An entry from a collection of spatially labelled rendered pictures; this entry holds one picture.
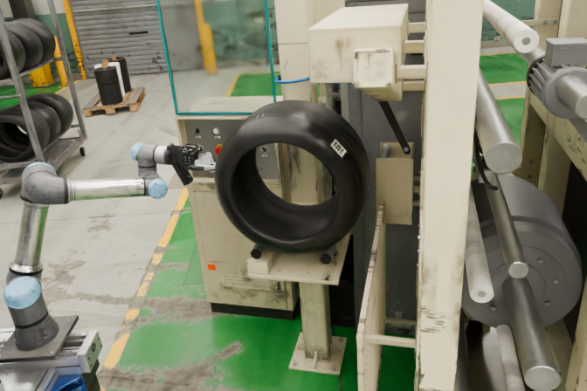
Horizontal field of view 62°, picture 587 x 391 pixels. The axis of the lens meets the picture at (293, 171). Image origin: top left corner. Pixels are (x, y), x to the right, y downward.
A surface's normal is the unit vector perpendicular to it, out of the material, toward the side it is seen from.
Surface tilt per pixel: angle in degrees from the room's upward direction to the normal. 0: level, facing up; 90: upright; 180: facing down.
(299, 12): 90
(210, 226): 90
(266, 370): 0
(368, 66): 72
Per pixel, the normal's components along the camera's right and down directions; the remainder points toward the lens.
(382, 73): -0.25, 0.09
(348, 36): -0.24, 0.39
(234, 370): -0.07, -0.92
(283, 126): -0.17, -0.41
